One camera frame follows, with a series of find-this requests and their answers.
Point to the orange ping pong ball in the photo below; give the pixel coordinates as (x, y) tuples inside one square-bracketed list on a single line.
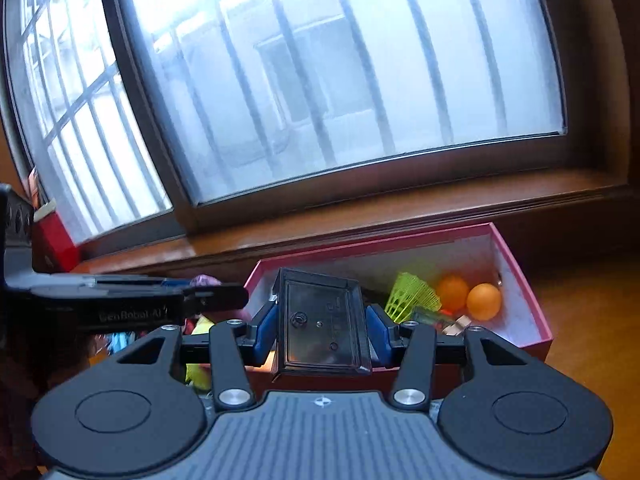
[(484, 302), (452, 292)]

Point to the red gift box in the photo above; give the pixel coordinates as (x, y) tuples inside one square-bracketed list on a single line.
[(55, 245)]

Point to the lilac plush toy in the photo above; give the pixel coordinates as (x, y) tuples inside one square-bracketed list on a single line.
[(206, 281)]

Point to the neon yellow plastic shuttlecock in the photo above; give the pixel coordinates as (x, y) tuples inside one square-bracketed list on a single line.
[(410, 292)]

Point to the yellow plush toy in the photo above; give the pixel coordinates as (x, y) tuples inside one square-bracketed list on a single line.
[(197, 375)]

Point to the dark transparent plastic box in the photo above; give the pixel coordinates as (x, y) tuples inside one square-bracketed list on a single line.
[(320, 325)]

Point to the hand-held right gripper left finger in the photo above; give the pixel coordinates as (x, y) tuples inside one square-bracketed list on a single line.
[(265, 332)]

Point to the window with metal bars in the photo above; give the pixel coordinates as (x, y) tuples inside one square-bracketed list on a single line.
[(325, 60)]

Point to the orange printed card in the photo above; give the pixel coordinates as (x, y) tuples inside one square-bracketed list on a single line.
[(34, 190)]

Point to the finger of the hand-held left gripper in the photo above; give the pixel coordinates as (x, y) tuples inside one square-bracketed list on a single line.
[(220, 296)]

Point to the green transparent plastic piece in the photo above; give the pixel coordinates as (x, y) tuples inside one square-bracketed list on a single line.
[(430, 317)]

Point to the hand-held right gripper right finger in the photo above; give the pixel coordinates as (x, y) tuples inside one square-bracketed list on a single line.
[(380, 335)]

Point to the small wooden block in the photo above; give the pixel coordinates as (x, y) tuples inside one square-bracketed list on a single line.
[(457, 326)]

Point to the pink cardboard box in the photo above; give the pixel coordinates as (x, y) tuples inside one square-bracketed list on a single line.
[(500, 270)]

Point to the wooden windowsill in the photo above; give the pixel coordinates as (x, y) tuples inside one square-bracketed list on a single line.
[(400, 215)]

